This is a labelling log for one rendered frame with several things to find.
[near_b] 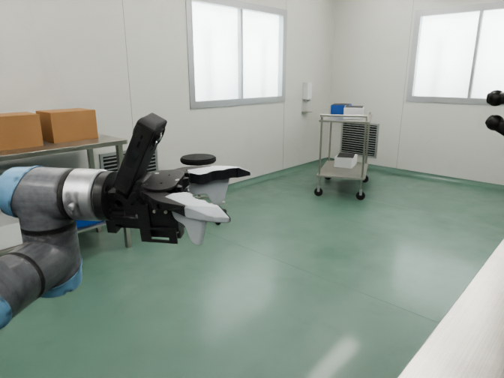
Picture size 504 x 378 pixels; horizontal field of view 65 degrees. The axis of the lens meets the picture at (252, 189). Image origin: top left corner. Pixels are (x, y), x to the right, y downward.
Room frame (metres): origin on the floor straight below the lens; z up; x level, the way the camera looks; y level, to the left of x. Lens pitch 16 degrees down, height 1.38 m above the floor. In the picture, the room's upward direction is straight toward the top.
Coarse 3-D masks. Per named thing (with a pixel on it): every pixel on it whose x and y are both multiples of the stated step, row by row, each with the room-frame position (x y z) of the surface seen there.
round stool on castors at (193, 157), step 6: (186, 156) 3.75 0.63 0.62; (192, 156) 3.75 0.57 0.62; (198, 156) 3.75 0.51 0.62; (204, 156) 3.75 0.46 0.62; (210, 156) 3.75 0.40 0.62; (186, 162) 3.58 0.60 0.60; (192, 162) 3.56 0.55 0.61; (198, 162) 3.56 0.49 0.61; (204, 162) 3.57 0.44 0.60; (210, 162) 3.61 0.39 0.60; (198, 198) 3.52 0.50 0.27; (204, 198) 3.53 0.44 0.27; (216, 204) 3.79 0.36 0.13; (222, 204) 3.82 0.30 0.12
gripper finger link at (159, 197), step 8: (144, 192) 0.49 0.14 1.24; (152, 192) 0.49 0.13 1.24; (160, 192) 0.49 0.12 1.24; (168, 192) 0.50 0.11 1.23; (152, 200) 0.47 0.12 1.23; (160, 200) 0.47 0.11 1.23; (168, 200) 0.47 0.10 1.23; (160, 208) 0.47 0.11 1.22; (168, 208) 0.46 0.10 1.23; (176, 208) 0.46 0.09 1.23; (184, 216) 0.45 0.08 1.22
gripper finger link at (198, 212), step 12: (192, 204) 0.45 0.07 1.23; (204, 204) 0.45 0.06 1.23; (180, 216) 0.48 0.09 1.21; (192, 216) 0.45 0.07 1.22; (204, 216) 0.44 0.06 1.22; (216, 216) 0.44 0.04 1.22; (228, 216) 0.44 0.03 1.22; (192, 228) 0.46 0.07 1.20; (204, 228) 0.45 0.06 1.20; (192, 240) 0.47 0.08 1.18
